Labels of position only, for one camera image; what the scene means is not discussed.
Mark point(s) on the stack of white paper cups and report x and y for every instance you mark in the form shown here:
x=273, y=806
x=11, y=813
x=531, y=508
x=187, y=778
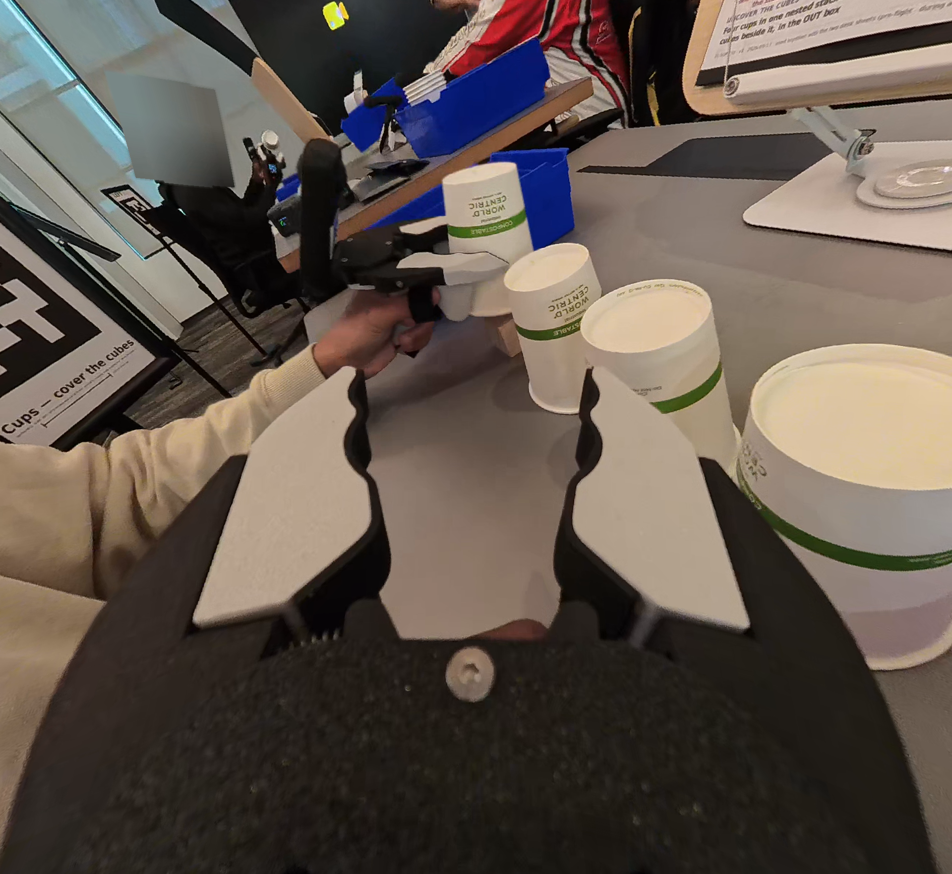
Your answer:
x=424, y=86

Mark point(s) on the black office chair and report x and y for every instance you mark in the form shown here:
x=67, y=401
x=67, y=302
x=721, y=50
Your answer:
x=260, y=290

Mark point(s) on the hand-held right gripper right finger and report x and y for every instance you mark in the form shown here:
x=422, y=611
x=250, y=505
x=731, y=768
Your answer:
x=647, y=517

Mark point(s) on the person's left hand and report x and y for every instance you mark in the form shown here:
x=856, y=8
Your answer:
x=372, y=338

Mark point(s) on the wooden cube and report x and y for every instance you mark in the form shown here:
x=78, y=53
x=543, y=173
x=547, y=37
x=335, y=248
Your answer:
x=509, y=338

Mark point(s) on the wooden-edged table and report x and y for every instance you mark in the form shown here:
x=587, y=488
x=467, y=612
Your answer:
x=569, y=97

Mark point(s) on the blue plastic bin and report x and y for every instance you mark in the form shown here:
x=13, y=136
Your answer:
x=550, y=197
x=476, y=108
x=361, y=123

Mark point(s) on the black tape strip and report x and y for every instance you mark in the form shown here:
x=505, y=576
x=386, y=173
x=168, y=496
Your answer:
x=706, y=156

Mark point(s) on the black and white floor sign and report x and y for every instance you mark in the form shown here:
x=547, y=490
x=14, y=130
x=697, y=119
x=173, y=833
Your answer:
x=44, y=338

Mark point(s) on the yellow sticker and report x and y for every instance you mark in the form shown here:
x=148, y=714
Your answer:
x=335, y=15

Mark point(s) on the small printed tag sign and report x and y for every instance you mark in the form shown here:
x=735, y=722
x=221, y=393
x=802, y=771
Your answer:
x=134, y=208

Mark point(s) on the large black screen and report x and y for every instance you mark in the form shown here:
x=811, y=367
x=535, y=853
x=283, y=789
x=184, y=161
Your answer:
x=372, y=71

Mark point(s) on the person's left forearm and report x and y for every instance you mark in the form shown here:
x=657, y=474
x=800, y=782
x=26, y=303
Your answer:
x=149, y=472

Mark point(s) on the person's cream sweater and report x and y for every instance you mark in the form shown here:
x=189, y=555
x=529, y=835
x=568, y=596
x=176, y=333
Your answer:
x=37, y=681

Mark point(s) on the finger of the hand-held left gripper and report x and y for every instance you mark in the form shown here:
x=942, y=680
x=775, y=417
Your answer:
x=461, y=266
x=431, y=225

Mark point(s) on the black jacket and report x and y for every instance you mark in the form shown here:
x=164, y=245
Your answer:
x=662, y=34

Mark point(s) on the person's right hand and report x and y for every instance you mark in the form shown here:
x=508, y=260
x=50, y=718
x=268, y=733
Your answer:
x=513, y=630

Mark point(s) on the white paper cup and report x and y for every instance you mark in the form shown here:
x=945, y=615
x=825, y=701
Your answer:
x=483, y=205
x=855, y=443
x=654, y=338
x=554, y=338

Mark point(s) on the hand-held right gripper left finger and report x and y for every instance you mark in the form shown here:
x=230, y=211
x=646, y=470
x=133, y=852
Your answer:
x=297, y=502

